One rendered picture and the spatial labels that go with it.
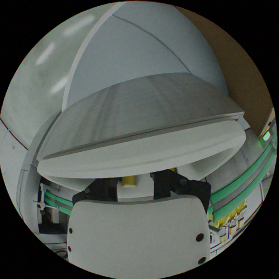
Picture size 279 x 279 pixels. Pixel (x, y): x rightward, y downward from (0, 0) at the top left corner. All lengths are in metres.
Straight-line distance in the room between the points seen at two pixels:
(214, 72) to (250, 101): 0.06
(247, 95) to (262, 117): 0.03
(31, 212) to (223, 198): 0.93
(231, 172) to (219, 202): 0.08
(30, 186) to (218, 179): 0.90
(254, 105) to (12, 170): 3.64
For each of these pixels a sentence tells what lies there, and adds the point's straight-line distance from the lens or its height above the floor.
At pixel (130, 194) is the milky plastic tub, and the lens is 0.24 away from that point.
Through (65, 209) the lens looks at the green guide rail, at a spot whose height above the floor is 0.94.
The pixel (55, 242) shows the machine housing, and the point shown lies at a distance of 0.96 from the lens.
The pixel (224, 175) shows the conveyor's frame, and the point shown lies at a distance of 0.26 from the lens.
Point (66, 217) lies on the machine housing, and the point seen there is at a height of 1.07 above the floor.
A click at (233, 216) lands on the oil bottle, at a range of 0.48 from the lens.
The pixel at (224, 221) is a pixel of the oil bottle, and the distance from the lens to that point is 0.45.
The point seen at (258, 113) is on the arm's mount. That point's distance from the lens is 0.15.
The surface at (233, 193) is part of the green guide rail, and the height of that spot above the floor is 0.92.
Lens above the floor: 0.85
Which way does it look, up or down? 38 degrees down
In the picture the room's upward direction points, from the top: 174 degrees clockwise
